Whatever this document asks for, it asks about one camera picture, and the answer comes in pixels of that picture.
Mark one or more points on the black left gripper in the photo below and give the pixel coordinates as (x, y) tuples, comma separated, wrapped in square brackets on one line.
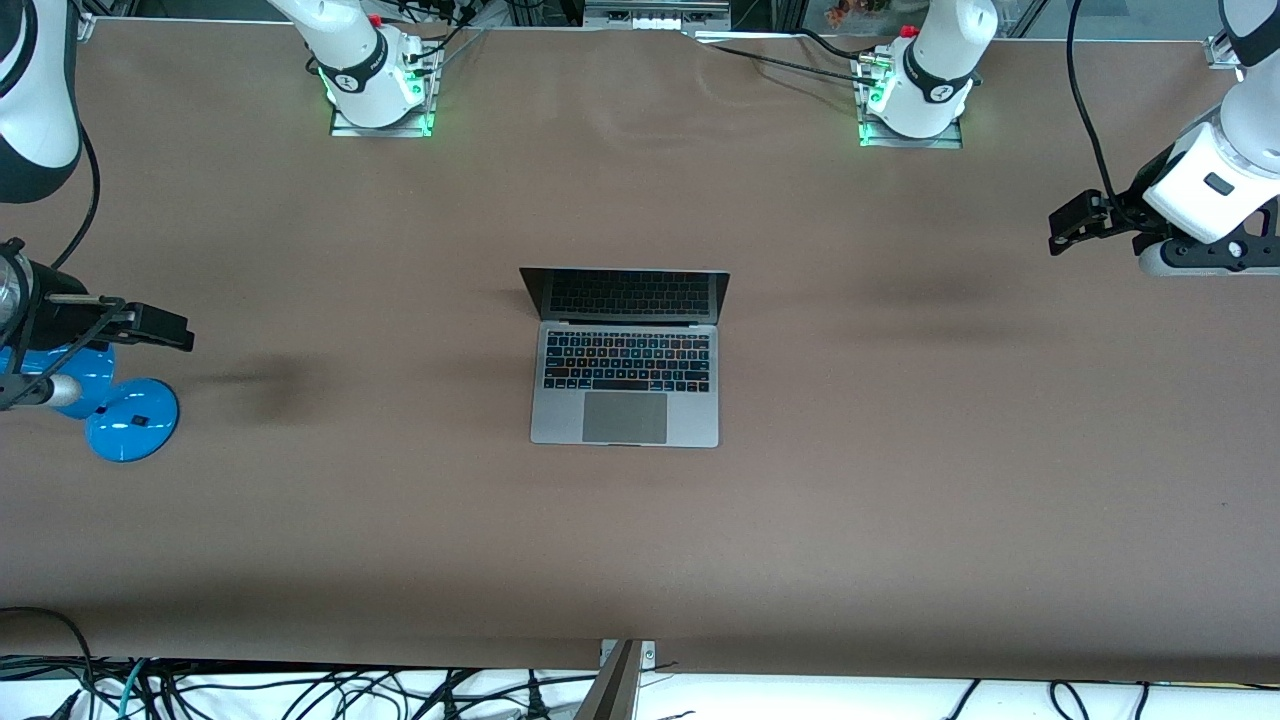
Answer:
[(1128, 209)]

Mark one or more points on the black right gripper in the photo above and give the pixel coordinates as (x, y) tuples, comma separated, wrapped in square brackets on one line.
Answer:
[(50, 312)]

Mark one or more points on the grey laptop with black keyboard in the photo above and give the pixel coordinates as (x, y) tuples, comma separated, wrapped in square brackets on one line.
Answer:
[(625, 418)]

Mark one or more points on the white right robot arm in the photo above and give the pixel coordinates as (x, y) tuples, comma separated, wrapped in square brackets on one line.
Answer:
[(360, 70)]

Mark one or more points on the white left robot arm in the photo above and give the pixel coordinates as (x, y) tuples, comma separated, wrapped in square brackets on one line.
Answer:
[(940, 80)]

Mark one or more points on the blue desk lamp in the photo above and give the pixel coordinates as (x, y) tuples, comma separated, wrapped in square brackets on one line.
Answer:
[(130, 425)]

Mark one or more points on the colourful patterned object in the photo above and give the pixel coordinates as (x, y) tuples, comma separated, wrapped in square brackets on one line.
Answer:
[(860, 12)]

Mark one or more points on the grey power strip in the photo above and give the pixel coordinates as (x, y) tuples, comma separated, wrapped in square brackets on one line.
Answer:
[(655, 18)]

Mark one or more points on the aluminium corner bracket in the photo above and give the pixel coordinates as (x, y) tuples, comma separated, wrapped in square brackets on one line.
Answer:
[(84, 26), (1222, 50)]

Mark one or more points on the grey slanted post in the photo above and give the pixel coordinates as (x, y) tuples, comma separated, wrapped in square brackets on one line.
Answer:
[(610, 695)]

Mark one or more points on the small metal edge bracket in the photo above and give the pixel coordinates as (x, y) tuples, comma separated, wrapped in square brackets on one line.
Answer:
[(645, 655)]

